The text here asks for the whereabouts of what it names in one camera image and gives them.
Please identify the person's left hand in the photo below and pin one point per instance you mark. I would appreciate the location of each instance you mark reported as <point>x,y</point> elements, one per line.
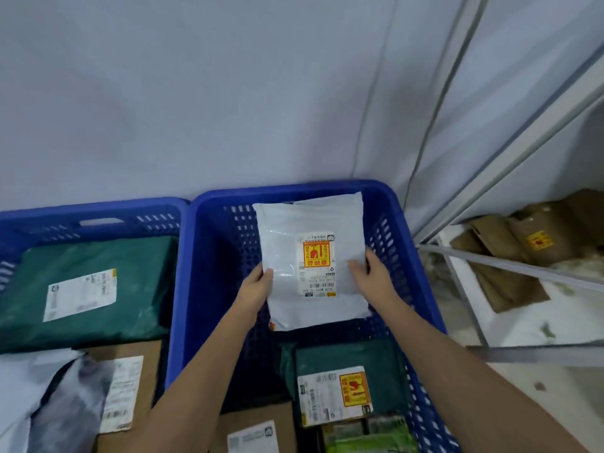
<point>255,292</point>

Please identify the person's right hand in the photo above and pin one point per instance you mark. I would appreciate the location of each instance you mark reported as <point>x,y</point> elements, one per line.
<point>377,283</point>

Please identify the blue plastic crate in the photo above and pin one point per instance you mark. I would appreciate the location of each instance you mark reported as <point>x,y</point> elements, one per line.
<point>212,231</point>
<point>94,212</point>

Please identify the dark green poly mailer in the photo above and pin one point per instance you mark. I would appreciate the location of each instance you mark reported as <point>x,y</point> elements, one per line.
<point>377,363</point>

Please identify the large cardboard box three labels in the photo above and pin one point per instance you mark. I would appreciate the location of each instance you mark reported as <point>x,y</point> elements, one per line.
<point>151,372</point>

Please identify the large brown box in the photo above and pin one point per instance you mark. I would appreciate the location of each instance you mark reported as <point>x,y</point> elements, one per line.
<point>226,424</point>

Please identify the light green poly mailer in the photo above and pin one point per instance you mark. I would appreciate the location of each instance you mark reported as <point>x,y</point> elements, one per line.
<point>377,441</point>

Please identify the white mailer with label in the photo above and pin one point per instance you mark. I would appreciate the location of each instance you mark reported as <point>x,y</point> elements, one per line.
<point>71,410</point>

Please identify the person's left forearm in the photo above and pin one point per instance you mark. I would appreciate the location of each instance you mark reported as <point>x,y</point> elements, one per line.
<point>198,391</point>

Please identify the person's right forearm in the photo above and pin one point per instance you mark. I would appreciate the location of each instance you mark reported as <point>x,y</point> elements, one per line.
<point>472,396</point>

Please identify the heap of torn brown cartons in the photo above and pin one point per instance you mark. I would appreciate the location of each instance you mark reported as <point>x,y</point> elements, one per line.
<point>500,278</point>

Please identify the white metal shelf rack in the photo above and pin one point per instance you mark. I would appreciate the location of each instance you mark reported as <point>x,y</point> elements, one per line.
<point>519,146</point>

